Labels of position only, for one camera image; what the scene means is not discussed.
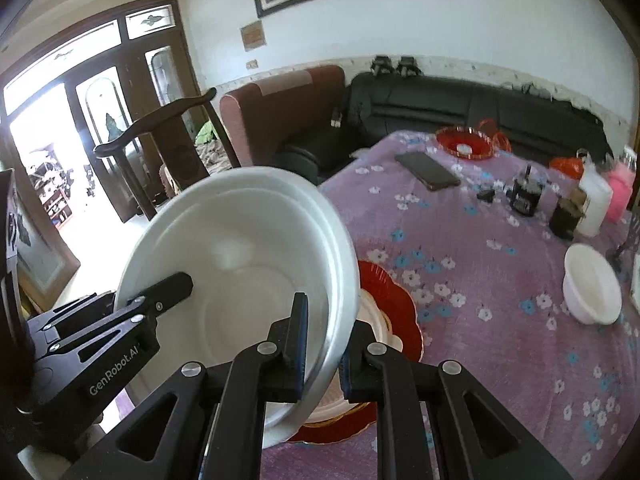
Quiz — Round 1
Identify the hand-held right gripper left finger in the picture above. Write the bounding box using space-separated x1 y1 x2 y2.
60 292 311 480

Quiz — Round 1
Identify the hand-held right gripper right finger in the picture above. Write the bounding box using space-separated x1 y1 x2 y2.
337 320 576 480

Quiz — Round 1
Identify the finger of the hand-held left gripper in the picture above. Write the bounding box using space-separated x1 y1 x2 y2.
114 272 195 333
27 293 117 338

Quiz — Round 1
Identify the cream bowl with handle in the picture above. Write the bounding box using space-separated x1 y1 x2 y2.
300 292 406 426

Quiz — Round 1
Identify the wide white bowl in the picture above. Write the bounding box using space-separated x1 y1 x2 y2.
114 166 361 448

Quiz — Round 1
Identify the large red scalloped plate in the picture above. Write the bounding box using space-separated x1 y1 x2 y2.
287 259 426 443

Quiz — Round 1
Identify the purple floral tablecloth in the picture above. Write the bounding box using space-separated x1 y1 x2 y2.
260 130 640 480

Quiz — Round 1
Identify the dark wooden chair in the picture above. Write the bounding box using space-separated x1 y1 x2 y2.
94 87 241 221

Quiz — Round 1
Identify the patterned cushion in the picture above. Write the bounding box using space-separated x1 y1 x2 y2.
197 142 236 171

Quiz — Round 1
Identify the wooden glass door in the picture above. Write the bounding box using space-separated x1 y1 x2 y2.
0 0 211 311

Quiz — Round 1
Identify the black smartphone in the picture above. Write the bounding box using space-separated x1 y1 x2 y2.
395 152 462 192

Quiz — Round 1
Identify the brown armchair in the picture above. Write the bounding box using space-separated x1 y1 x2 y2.
220 65 348 181

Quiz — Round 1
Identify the small black teapot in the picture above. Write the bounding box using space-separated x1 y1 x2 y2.
507 165 543 217

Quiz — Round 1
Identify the red plate with gold rim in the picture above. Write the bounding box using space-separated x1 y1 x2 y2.
435 127 496 161

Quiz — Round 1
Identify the deep white bowl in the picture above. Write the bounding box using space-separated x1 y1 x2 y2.
562 243 623 326

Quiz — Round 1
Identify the dark jar with cork lid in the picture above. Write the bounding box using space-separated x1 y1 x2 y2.
549 189 588 240

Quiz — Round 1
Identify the black leather sofa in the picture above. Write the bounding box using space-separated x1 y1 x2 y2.
280 72 613 186

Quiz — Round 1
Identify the black stand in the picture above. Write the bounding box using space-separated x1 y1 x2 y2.
607 210 640 273

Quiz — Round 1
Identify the white plastic canister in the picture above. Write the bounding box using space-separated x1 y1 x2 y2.
575 162 614 238

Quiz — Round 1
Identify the pink water bottle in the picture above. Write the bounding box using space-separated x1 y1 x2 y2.
606 146 638 223

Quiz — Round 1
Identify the small wall plaque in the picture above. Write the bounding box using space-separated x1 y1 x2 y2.
240 21 266 51

